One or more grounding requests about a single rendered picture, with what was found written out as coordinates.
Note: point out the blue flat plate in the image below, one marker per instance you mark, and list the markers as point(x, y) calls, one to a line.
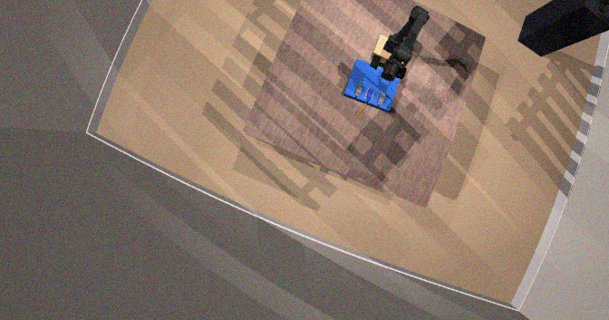
point(363, 76)

